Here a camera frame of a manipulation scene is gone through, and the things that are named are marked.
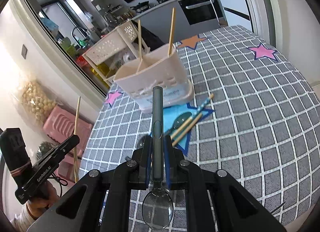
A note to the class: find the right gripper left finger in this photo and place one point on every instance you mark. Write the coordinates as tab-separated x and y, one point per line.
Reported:
145	162

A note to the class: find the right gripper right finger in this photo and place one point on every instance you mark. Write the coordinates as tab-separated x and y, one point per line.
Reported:
172	157

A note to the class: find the blue patterned bamboo chopstick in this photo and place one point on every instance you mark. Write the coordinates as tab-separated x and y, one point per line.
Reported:
192	117

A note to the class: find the dark grey steel spoon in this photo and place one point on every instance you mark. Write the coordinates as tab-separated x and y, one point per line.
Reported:
157	207

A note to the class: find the kitchen faucet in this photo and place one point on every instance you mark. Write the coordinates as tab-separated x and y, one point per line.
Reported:
81	38

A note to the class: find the person's left hand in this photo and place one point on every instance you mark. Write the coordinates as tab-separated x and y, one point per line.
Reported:
37	206

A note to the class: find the pink plastic stool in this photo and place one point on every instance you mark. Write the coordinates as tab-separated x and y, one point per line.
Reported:
59	126

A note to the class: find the bag of round snacks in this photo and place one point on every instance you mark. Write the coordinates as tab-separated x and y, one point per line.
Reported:
36	102

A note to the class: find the beige plastic utensil holder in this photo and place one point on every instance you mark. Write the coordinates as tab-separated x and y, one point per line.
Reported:
157	68

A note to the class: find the grey checked star tablecloth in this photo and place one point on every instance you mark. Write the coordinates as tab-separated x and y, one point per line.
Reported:
262	125

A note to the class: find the beige plastic storage rack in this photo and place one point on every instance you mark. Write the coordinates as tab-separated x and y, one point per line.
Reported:
115	41

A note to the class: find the black built-in oven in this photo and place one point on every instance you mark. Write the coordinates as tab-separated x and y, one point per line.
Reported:
197	11

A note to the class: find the black wok on stove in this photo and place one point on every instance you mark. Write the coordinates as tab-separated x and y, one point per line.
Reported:
141	7

